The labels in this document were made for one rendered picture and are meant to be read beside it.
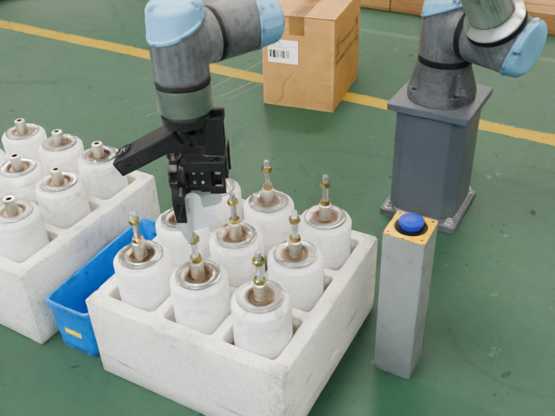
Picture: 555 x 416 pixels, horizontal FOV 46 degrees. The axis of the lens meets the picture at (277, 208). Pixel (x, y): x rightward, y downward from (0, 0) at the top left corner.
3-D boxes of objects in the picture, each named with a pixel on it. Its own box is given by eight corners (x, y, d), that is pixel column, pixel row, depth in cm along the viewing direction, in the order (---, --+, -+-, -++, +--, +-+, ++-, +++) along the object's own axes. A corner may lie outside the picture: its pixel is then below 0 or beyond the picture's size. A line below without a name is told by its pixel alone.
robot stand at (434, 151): (406, 177, 177) (416, 73, 159) (476, 196, 168) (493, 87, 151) (379, 213, 164) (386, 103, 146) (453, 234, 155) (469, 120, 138)
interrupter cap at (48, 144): (59, 133, 151) (59, 130, 151) (84, 140, 148) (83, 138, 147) (35, 148, 146) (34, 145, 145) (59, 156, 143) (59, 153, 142)
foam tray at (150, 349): (215, 253, 153) (208, 188, 142) (373, 305, 137) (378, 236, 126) (103, 370, 125) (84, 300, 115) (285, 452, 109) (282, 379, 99)
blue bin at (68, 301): (149, 257, 152) (141, 215, 145) (188, 271, 148) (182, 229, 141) (55, 344, 131) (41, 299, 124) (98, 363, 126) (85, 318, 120)
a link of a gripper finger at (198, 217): (219, 252, 99) (215, 196, 95) (179, 252, 99) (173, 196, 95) (221, 241, 102) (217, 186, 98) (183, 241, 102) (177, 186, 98)
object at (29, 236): (37, 263, 141) (15, 192, 131) (69, 277, 137) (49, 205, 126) (1, 290, 134) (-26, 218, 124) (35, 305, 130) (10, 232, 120)
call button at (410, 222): (403, 219, 109) (404, 209, 108) (426, 225, 107) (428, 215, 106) (394, 232, 106) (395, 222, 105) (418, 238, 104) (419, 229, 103)
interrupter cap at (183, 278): (221, 290, 105) (220, 286, 105) (173, 293, 105) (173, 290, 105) (221, 260, 112) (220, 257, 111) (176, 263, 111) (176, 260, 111)
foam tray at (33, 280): (49, 197, 175) (32, 137, 165) (165, 238, 158) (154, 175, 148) (-82, 284, 148) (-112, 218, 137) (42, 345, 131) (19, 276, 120)
